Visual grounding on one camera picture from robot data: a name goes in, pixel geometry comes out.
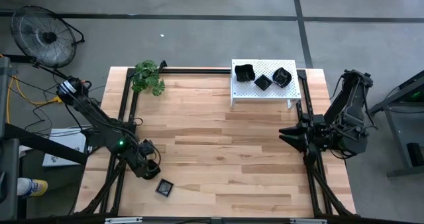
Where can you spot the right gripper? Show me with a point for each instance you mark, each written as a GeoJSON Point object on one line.
{"type": "Point", "coordinates": [318, 134]}

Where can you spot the black wavy square mini plate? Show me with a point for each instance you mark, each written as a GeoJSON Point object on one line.
{"type": "Point", "coordinates": [245, 73]}

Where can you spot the silver metal bracket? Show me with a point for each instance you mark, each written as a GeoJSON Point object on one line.
{"type": "Point", "coordinates": [308, 221]}
{"type": "Point", "coordinates": [123, 220]}

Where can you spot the black small square mini plate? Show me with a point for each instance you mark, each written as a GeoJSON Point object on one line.
{"type": "Point", "coordinates": [164, 187]}
{"type": "Point", "coordinates": [263, 82]}

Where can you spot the white cardboard box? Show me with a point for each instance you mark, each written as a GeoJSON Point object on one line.
{"type": "Point", "coordinates": [66, 151]}

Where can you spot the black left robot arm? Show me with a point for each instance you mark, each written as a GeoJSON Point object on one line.
{"type": "Point", "coordinates": [96, 118]}

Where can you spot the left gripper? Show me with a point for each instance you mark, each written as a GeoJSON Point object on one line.
{"type": "Point", "coordinates": [144, 161]}

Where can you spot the black computer with green lights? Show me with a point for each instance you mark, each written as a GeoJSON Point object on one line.
{"type": "Point", "coordinates": [417, 96]}

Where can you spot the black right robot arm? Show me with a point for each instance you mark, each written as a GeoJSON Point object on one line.
{"type": "Point", "coordinates": [348, 94]}

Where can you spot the black metal beam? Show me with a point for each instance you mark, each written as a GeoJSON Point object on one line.
{"type": "Point", "coordinates": [39, 144]}

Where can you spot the grey metal stand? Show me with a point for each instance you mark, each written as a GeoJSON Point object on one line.
{"type": "Point", "coordinates": [402, 131]}

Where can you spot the green artificial plant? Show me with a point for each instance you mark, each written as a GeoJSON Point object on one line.
{"type": "Point", "coordinates": [147, 76]}

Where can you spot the white perforated metal shelf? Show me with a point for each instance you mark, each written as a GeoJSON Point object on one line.
{"type": "Point", "coordinates": [245, 91]}

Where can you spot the black floor fan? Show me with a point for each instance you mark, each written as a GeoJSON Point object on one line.
{"type": "Point", "coordinates": [49, 36]}

